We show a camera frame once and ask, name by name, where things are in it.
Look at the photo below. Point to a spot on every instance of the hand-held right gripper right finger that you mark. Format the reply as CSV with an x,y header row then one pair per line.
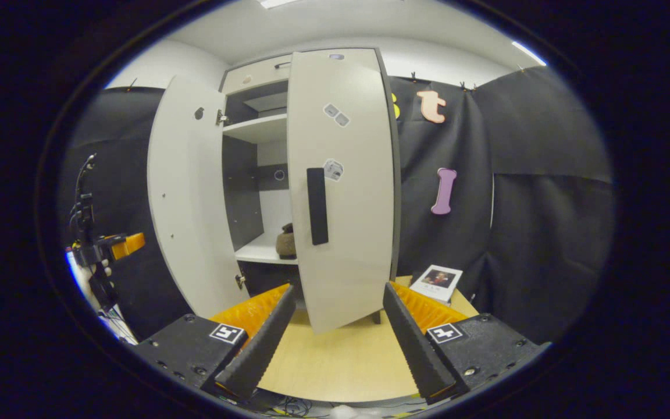
x,y
416,355

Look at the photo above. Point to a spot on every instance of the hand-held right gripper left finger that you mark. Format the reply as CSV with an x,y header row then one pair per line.
x,y
262,349

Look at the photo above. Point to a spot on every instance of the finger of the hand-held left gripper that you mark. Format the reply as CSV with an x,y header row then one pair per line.
x,y
128,244

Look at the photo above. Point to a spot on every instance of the grey shoe cabinet door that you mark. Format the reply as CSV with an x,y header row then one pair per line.
x,y
189,192
352,244

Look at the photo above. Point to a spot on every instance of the brown fluffy shoe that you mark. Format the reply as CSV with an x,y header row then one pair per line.
x,y
287,244

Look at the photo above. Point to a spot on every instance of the grey shoe cabinet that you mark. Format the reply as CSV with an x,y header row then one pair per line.
x,y
253,128

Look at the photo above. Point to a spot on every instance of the white book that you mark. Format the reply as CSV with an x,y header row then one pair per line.
x,y
445,288

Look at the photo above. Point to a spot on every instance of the black backdrop cloth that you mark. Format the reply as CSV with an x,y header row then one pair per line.
x,y
533,233

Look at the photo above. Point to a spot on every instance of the ceiling light panel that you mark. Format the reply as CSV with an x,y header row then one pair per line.
x,y
277,2

